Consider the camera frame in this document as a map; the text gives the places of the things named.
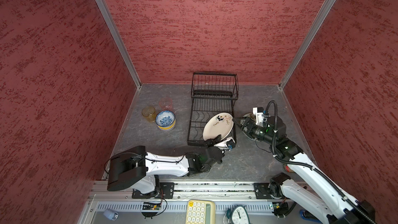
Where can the pink drinking glass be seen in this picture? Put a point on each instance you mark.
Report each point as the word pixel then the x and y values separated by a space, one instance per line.
pixel 166 104

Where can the blue handled tool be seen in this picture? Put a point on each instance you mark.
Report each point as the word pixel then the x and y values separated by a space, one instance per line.
pixel 306 215

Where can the teal alarm clock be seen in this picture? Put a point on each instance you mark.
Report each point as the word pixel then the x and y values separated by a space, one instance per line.
pixel 238 215

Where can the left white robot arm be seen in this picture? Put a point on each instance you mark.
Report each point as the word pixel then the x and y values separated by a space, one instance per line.
pixel 140 170

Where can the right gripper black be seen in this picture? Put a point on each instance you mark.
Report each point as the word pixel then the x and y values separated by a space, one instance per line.
pixel 251 124

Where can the yellow calculator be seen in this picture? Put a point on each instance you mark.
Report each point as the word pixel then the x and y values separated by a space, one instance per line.
pixel 201 212

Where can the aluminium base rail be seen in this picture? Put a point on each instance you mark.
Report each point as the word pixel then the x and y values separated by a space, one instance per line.
pixel 225 194

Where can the blue floral white bowl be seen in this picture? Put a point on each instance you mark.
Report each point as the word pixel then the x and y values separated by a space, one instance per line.
pixel 165 118

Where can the mint green plate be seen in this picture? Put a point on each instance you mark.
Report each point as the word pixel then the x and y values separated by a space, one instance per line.
pixel 251 116

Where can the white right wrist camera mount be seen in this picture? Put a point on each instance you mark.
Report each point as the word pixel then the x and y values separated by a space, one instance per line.
pixel 258 112

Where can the amber drinking glass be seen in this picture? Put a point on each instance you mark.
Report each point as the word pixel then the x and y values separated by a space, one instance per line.
pixel 149 113

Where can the black wire dish rack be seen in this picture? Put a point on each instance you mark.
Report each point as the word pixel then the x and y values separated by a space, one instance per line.
pixel 211 93

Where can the aluminium corner post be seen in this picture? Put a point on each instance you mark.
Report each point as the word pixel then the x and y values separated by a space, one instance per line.
pixel 315 26
pixel 118 41

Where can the aluminium corner post left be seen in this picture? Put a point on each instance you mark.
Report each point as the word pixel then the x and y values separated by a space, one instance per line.
pixel 118 41

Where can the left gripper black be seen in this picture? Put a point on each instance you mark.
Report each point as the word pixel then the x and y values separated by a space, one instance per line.
pixel 213 141

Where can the aluminium corner post right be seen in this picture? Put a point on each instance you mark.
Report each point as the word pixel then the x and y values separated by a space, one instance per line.
pixel 315 26

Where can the yellow bowl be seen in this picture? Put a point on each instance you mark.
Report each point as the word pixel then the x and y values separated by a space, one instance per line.
pixel 168 127

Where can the cream plate gold rim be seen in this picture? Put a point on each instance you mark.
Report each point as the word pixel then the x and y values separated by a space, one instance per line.
pixel 219 125

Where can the small grey cap object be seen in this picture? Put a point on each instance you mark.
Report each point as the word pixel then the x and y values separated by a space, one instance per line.
pixel 111 214

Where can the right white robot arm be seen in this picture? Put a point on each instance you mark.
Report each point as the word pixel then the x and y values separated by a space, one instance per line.
pixel 328 202

